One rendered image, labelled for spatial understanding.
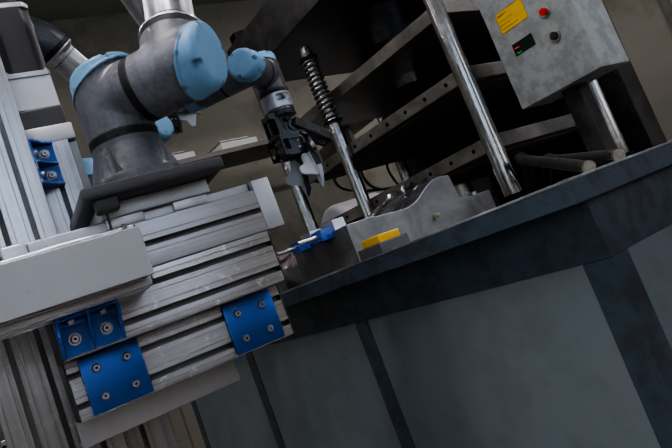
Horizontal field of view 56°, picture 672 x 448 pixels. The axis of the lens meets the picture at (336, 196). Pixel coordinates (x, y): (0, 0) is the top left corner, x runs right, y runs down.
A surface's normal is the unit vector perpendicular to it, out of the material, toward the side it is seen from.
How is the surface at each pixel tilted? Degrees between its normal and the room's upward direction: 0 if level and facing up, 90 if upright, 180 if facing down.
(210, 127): 90
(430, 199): 90
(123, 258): 90
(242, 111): 90
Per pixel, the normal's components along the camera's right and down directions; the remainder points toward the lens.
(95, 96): -0.26, -0.02
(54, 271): 0.43, -0.28
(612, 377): -0.77, 0.22
